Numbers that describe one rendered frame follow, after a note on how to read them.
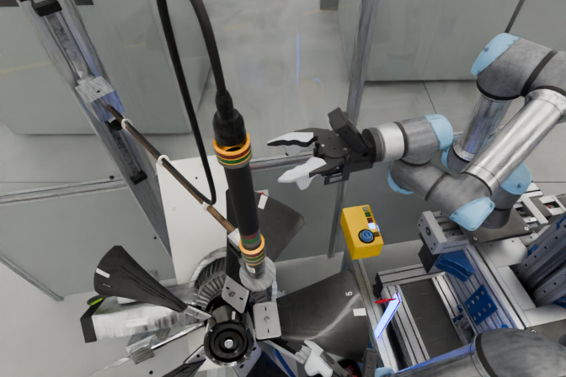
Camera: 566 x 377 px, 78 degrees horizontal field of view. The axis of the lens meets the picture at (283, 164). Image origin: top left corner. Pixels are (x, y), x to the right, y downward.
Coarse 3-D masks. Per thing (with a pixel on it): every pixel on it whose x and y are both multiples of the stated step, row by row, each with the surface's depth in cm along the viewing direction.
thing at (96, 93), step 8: (80, 80) 90; (88, 80) 91; (96, 80) 91; (104, 80) 91; (80, 88) 89; (88, 88) 89; (96, 88) 89; (104, 88) 89; (112, 88) 89; (80, 96) 92; (88, 96) 87; (96, 96) 87; (104, 96) 87; (112, 96) 89; (88, 104) 88; (96, 104) 87; (104, 104) 88; (112, 104) 90; (120, 104) 92; (96, 112) 88; (104, 112) 90; (120, 112) 93; (104, 120) 91
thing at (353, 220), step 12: (348, 216) 122; (360, 216) 122; (372, 216) 122; (348, 228) 119; (360, 228) 119; (348, 240) 122; (360, 240) 115; (372, 240) 115; (360, 252) 117; (372, 252) 119
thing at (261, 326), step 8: (256, 304) 91; (264, 304) 91; (272, 304) 91; (256, 312) 90; (264, 312) 90; (272, 312) 90; (256, 320) 88; (272, 320) 88; (256, 328) 86; (264, 328) 87; (272, 328) 87; (256, 336) 85; (264, 336) 85; (272, 336) 85
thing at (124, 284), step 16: (112, 256) 78; (128, 256) 77; (96, 272) 82; (112, 272) 81; (128, 272) 79; (144, 272) 78; (96, 288) 87; (112, 288) 86; (128, 288) 83; (144, 288) 81; (160, 288) 80; (160, 304) 87; (176, 304) 82
